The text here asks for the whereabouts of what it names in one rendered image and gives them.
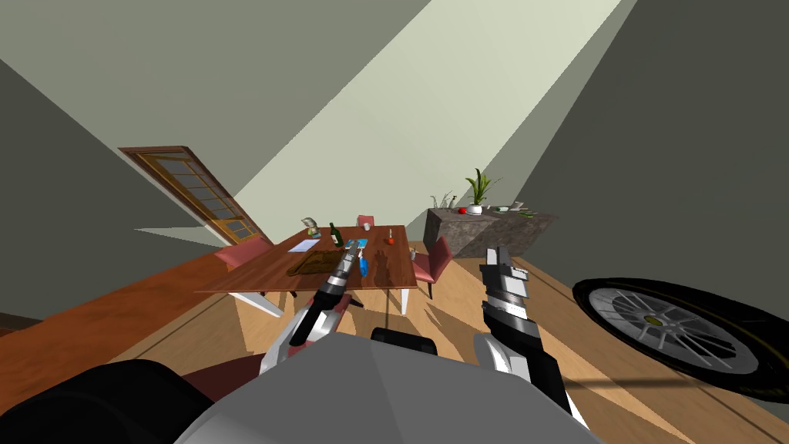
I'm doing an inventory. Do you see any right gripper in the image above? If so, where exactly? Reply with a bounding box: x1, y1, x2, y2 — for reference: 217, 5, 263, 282
480, 246, 531, 292

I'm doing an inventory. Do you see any stone sideboard with plant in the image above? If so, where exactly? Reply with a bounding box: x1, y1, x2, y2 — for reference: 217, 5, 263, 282
421, 167, 559, 260

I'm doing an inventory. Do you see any brown wooden table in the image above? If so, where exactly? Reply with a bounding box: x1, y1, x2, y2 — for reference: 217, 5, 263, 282
196, 224, 420, 318

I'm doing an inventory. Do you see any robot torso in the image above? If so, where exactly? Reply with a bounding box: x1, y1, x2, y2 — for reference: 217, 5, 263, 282
174, 326, 604, 444

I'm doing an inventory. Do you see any brown door with window panes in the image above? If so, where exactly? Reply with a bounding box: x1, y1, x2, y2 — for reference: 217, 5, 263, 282
117, 145, 275, 247

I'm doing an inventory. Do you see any black car wheel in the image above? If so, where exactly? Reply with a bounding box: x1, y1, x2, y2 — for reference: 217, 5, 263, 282
572, 277, 789, 405

